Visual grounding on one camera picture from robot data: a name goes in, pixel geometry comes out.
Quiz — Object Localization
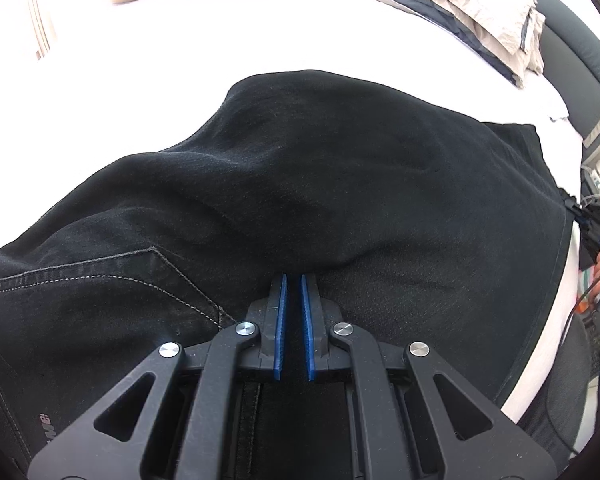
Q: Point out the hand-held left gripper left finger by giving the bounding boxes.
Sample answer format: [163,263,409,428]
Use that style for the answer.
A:
[28,274,288,480]

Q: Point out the person's dark grey clothing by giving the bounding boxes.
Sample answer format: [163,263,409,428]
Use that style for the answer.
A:
[522,310,600,456]

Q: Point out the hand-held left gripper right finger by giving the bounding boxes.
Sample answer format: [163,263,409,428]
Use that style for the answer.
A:
[300,274,563,480]

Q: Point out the bed with white sheet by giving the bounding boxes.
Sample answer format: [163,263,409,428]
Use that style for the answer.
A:
[0,0,588,423]

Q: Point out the black denim pants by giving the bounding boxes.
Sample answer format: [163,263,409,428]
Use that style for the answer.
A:
[0,69,573,480]

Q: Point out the dark grey padded headboard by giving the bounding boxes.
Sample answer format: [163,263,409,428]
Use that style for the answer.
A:
[500,0,600,150]

